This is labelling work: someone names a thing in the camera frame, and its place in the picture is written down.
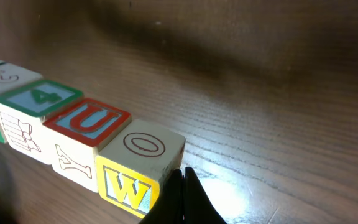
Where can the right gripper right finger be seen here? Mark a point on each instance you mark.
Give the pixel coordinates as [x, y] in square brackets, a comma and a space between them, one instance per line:
[198, 209]

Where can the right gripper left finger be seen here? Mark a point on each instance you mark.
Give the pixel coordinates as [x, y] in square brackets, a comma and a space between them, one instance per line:
[168, 207]

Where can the yellow top wooden block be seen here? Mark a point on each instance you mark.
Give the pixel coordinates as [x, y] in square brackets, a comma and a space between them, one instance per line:
[133, 167]

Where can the blue sided wooden block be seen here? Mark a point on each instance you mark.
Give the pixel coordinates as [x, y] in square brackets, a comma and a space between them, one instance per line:
[78, 134]

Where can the gift picture wooden block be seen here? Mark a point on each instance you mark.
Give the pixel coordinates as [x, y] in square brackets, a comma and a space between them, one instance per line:
[24, 110]

